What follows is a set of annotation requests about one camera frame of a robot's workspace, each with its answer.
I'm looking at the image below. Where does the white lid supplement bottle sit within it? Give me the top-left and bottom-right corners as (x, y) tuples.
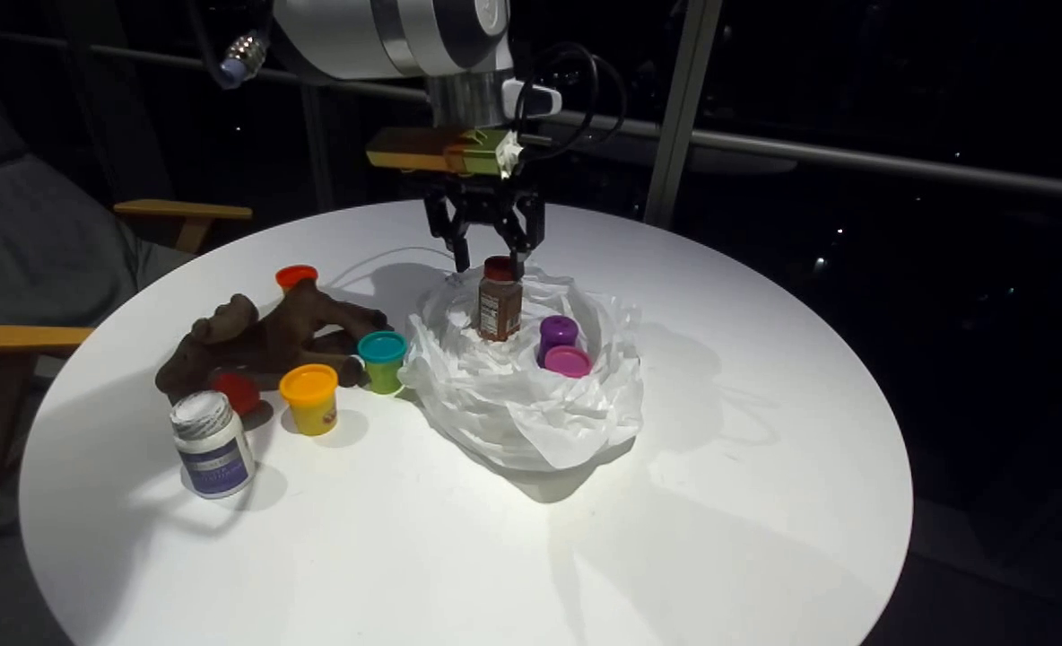
(170, 387), (259, 499)

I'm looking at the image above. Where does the red-orange lid dough tub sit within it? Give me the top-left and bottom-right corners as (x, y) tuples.
(274, 262), (322, 299)

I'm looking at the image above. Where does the red lid spice jar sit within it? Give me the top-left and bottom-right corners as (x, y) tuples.
(474, 251), (527, 343)

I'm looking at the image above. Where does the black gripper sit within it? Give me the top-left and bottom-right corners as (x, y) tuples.
(420, 176), (549, 275)

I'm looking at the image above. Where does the white plastic bag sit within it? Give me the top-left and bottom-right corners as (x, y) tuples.
(402, 262), (654, 477)

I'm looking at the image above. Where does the grey chair cushion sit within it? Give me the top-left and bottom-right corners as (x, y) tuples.
(0, 69), (188, 325)

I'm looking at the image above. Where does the teal lid dough tub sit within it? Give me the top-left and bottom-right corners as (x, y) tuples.
(351, 325), (413, 397)

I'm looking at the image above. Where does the red lid dough tub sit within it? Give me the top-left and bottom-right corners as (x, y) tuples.
(211, 371), (261, 418)

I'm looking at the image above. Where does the orange green wrist camera box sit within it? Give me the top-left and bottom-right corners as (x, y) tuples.
(364, 122), (524, 183)

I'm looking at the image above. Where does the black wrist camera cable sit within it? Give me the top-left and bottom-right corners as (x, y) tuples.
(511, 40), (631, 164)

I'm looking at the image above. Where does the grey horizontal window rail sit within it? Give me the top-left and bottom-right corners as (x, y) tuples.
(0, 30), (1062, 204)

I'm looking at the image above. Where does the yellow-orange lid dough tub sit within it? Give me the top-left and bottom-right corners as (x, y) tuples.
(278, 360), (346, 440)

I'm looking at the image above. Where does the brown plush moose toy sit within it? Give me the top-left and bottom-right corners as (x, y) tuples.
(151, 283), (390, 406)

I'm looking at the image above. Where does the grey window post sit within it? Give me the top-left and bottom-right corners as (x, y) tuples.
(642, 0), (725, 228)

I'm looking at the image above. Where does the wooden chair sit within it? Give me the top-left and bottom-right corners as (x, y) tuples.
(0, 194), (259, 542)

